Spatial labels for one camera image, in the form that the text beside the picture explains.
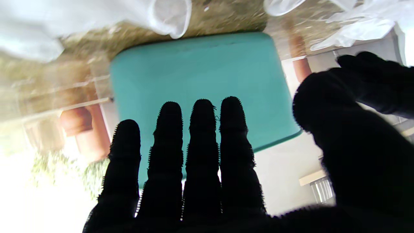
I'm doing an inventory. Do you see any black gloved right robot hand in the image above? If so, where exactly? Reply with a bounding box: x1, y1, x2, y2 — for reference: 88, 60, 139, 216
82, 71, 414, 233

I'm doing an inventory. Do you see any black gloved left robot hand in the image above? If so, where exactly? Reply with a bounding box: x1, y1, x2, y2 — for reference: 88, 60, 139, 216
336, 51, 414, 119

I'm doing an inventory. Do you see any translucent white disposable glove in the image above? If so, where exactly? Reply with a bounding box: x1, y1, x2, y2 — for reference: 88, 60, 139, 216
310, 0, 414, 51
0, 0, 193, 63
264, 0, 307, 17

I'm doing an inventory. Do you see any teal plastic basket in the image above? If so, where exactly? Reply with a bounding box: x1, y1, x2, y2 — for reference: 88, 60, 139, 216
109, 31, 303, 190

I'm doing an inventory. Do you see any row of books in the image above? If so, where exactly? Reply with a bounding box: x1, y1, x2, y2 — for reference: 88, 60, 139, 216
310, 176, 336, 205

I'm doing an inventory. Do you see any terracotta pot with wooden spoons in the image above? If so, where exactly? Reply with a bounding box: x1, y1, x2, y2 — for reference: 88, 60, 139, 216
289, 34, 313, 83

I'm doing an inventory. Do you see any tall terracotta vase with flowers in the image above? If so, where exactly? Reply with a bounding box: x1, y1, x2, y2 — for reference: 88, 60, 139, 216
32, 104, 112, 194

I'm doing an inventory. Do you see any small round terracotta pot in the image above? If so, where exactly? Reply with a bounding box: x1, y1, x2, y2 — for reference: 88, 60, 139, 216
59, 107, 93, 137

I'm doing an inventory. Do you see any light wooden wall shelf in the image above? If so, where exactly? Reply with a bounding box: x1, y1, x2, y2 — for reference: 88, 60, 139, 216
298, 170, 328, 187

